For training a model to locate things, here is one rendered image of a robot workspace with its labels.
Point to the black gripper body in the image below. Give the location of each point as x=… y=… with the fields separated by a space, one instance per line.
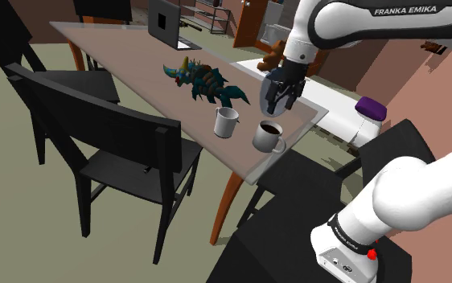
x=293 y=72

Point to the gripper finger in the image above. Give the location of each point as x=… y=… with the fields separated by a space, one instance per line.
x=276 y=98
x=294 y=94

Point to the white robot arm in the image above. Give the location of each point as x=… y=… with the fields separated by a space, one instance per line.
x=410 y=192

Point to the grey round plate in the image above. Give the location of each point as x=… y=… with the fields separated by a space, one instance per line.
x=264 y=92

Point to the brown teddy bear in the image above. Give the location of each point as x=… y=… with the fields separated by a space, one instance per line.
x=272 y=57

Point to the white mug with coffee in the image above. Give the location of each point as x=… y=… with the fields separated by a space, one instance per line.
x=264 y=141

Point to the white toilet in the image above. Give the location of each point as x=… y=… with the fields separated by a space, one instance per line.
x=274 y=27

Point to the empty white mug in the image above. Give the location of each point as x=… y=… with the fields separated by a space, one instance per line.
x=224 y=125

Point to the orange wooden door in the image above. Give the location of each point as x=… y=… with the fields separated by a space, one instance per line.
x=249 y=23

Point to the teal dragon toy figure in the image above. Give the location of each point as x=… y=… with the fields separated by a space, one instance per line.
x=204 y=80

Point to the purple cushion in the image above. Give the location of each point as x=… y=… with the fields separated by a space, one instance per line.
x=371 y=107

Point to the grey open laptop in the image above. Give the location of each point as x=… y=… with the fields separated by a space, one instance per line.
x=165 y=23

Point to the black robot stand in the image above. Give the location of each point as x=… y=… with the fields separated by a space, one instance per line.
x=273 y=243

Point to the glass top table, orange legs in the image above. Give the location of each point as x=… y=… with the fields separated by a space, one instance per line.
x=132 y=59

